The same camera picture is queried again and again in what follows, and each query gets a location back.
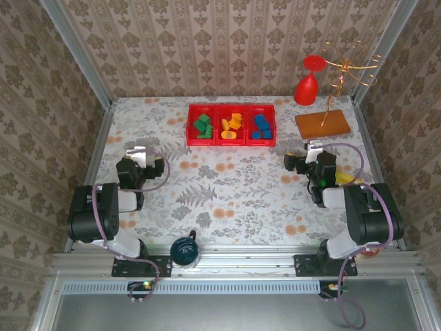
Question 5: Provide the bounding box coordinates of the yellow banana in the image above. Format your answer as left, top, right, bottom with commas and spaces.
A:
336, 172, 364, 186

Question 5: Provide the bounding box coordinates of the red plastic bin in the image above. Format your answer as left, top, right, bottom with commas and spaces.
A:
216, 104, 248, 147
245, 104, 278, 148
187, 104, 219, 147

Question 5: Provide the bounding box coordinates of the floral printed table cover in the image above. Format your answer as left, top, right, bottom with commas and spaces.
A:
74, 96, 397, 249

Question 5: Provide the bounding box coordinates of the red plastic wine glass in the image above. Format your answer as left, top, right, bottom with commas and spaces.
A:
294, 54, 327, 106

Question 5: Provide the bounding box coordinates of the dark blue ceramic mug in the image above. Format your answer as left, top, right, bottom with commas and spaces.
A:
170, 230, 201, 269

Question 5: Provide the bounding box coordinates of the round red gold tin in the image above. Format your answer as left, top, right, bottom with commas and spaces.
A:
360, 246, 383, 259

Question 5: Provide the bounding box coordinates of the small black electronics board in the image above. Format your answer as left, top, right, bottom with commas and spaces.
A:
127, 281, 156, 299
318, 281, 349, 299

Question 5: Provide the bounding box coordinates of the grey metal panel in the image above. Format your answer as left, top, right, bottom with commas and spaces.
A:
51, 292, 425, 331

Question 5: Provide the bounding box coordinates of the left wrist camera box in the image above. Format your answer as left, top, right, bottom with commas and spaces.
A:
125, 146, 148, 163

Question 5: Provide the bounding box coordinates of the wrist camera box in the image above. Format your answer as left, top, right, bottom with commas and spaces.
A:
305, 140, 324, 163
125, 146, 148, 163

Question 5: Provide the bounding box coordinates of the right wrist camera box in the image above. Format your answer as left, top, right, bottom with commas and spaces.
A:
305, 140, 324, 163

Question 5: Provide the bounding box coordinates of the gold wire stand wooden base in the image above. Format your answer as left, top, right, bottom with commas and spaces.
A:
294, 39, 380, 141

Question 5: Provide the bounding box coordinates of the aluminium side rail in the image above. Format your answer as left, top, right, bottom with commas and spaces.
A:
63, 100, 116, 254
350, 96, 408, 251

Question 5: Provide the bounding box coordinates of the aluminium front rail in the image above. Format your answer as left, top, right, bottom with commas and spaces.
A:
50, 245, 424, 279

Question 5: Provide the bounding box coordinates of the white slotted cable duct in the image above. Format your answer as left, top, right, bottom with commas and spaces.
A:
61, 279, 321, 295

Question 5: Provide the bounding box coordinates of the aluminium frame post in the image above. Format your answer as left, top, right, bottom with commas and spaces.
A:
351, 0, 420, 104
39, 0, 114, 108

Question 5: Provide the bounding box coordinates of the aluminium lower frame rail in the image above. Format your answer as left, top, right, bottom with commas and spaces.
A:
406, 275, 435, 331
32, 277, 66, 331

